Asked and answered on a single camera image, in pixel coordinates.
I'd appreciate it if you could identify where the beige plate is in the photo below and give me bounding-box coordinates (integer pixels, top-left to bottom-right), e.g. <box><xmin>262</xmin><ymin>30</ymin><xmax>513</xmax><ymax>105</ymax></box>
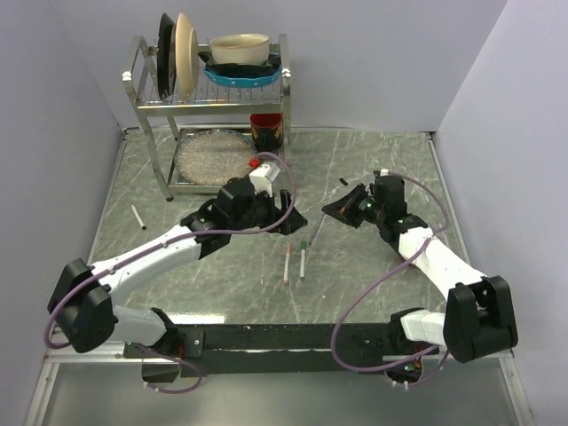
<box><xmin>175</xmin><ymin>12</ymin><xmax>200</xmax><ymax>101</ymax></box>

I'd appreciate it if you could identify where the blue dotted dish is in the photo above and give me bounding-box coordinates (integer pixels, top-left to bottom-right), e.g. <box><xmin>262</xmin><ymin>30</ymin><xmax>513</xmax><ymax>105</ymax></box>
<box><xmin>204</xmin><ymin>67</ymin><xmax>282</xmax><ymax>89</ymax></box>

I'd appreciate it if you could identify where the speckled glass plate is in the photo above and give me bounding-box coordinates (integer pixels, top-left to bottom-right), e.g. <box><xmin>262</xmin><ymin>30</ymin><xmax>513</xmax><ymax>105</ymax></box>
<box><xmin>174</xmin><ymin>130</ymin><xmax>256</xmax><ymax>185</ymax></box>

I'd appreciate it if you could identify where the red white marker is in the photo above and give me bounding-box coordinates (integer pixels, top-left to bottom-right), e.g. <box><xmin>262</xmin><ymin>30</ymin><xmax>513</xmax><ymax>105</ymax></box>
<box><xmin>282</xmin><ymin>243</ymin><xmax>292</xmax><ymax>285</ymax></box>

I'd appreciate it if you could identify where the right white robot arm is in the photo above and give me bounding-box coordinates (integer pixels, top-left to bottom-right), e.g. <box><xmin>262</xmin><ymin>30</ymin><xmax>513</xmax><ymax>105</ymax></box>
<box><xmin>322</xmin><ymin>169</ymin><xmax>518</xmax><ymax>363</ymax></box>

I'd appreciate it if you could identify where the red black cup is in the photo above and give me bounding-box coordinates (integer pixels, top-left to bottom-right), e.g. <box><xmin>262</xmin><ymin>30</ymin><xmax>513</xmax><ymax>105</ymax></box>
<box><xmin>250</xmin><ymin>113</ymin><xmax>283</xmax><ymax>154</ymax></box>

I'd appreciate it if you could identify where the aluminium frame rail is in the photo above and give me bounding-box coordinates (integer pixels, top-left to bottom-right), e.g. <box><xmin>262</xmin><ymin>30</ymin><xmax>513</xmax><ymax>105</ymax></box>
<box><xmin>43</xmin><ymin>321</ymin><xmax>515</xmax><ymax>367</ymax></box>

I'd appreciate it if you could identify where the black dish under bowl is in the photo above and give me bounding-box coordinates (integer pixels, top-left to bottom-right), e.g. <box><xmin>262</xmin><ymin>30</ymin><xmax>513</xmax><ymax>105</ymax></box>
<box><xmin>198</xmin><ymin>51</ymin><xmax>281</xmax><ymax>78</ymax></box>

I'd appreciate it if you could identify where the cream bowl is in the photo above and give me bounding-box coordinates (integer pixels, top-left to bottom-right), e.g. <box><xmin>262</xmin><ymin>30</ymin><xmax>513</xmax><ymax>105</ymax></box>
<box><xmin>209</xmin><ymin>34</ymin><xmax>270</xmax><ymax>66</ymax></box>

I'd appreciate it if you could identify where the steel dish rack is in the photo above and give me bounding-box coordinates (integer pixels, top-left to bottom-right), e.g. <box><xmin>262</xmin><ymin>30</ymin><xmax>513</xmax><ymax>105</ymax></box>
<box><xmin>122</xmin><ymin>34</ymin><xmax>292</xmax><ymax>201</ymax></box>

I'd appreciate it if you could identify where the purple pen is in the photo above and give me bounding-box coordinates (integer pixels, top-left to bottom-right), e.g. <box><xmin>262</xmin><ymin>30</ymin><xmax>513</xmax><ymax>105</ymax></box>
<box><xmin>308</xmin><ymin>213</ymin><xmax>326</xmax><ymax>246</ymax></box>

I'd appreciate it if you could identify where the green white marker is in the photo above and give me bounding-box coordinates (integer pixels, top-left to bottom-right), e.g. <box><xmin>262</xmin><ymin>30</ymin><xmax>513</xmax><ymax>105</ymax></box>
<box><xmin>299</xmin><ymin>240</ymin><xmax>307</xmax><ymax>280</ymax></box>

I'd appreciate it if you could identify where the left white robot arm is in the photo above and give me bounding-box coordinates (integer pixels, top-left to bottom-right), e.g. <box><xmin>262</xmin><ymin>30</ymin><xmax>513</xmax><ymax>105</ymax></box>
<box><xmin>48</xmin><ymin>177</ymin><xmax>307</xmax><ymax>357</ymax></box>

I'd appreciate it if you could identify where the black plate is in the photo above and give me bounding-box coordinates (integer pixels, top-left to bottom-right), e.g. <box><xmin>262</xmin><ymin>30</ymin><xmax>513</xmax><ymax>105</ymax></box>
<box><xmin>156</xmin><ymin>13</ymin><xmax>177</xmax><ymax>100</ymax></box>

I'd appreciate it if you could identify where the black tipped white marker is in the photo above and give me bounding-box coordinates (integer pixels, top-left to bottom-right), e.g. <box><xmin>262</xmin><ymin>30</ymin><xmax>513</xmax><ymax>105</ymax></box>
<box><xmin>130</xmin><ymin>204</ymin><xmax>147</xmax><ymax>231</ymax></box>

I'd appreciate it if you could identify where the black base beam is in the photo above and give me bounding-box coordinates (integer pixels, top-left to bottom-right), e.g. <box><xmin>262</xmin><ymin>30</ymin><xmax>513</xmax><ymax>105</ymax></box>
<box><xmin>122</xmin><ymin>323</ymin><xmax>440</xmax><ymax>383</ymax></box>

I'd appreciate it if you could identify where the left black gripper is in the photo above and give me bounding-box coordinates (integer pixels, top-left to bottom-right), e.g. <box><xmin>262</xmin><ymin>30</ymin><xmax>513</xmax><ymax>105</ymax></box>
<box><xmin>230</xmin><ymin>185</ymin><xmax>307</xmax><ymax>235</ymax></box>

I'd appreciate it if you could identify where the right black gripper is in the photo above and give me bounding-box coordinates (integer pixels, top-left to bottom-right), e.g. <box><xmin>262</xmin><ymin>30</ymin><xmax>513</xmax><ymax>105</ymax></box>
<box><xmin>323</xmin><ymin>183</ymin><xmax>385</xmax><ymax>229</ymax></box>

